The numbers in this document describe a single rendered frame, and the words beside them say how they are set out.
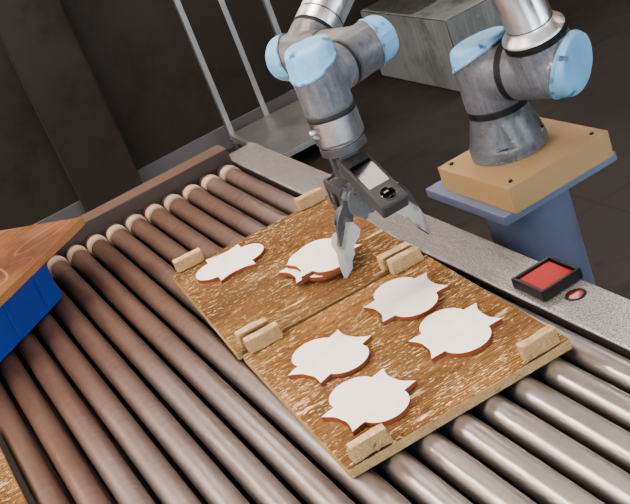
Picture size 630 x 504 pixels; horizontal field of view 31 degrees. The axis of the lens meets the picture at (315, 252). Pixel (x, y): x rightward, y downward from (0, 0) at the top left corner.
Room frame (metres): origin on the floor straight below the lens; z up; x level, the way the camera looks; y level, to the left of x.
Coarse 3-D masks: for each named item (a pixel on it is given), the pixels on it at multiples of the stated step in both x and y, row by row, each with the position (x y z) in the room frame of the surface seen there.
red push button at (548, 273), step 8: (544, 264) 1.50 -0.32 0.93; (552, 264) 1.49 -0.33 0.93; (536, 272) 1.48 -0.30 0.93; (544, 272) 1.47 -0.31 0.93; (552, 272) 1.47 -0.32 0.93; (560, 272) 1.46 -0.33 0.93; (568, 272) 1.45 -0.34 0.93; (528, 280) 1.47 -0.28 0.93; (536, 280) 1.46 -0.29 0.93; (544, 280) 1.45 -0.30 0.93; (552, 280) 1.44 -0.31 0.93
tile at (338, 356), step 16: (336, 336) 1.50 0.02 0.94; (352, 336) 1.48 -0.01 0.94; (368, 336) 1.47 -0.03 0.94; (304, 352) 1.49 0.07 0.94; (320, 352) 1.47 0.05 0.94; (336, 352) 1.46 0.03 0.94; (352, 352) 1.44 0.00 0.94; (368, 352) 1.42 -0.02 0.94; (304, 368) 1.45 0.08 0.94; (320, 368) 1.43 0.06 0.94; (336, 368) 1.41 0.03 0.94; (352, 368) 1.40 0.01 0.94; (320, 384) 1.40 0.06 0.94
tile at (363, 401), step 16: (352, 384) 1.36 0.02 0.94; (368, 384) 1.34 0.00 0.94; (384, 384) 1.32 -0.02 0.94; (400, 384) 1.31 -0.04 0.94; (416, 384) 1.30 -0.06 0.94; (336, 400) 1.33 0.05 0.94; (352, 400) 1.32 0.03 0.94; (368, 400) 1.30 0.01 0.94; (384, 400) 1.29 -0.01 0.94; (400, 400) 1.27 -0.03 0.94; (336, 416) 1.29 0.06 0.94; (352, 416) 1.28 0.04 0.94; (368, 416) 1.27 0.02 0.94; (384, 416) 1.25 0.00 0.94; (400, 416) 1.24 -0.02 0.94
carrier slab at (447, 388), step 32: (480, 288) 1.49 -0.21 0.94; (320, 320) 1.59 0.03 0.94; (352, 320) 1.55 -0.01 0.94; (416, 320) 1.47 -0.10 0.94; (512, 320) 1.37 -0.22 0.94; (256, 352) 1.57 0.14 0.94; (288, 352) 1.53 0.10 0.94; (384, 352) 1.42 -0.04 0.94; (416, 352) 1.39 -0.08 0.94; (480, 352) 1.32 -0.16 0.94; (512, 352) 1.29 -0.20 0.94; (544, 352) 1.26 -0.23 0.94; (288, 384) 1.44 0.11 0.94; (448, 384) 1.28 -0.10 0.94; (480, 384) 1.25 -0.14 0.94; (320, 416) 1.32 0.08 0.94; (416, 416) 1.24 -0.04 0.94; (448, 416) 1.22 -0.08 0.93; (384, 448) 1.20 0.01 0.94
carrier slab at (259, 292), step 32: (288, 224) 2.00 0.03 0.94; (320, 224) 1.95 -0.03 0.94; (288, 256) 1.86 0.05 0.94; (192, 288) 1.89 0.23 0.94; (224, 288) 1.84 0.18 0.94; (256, 288) 1.79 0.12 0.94; (288, 288) 1.74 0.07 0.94; (320, 288) 1.69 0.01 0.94; (352, 288) 1.65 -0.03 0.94; (224, 320) 1.72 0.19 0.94; (256, 320) 1.67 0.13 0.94; (288, 320) 1.63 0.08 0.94
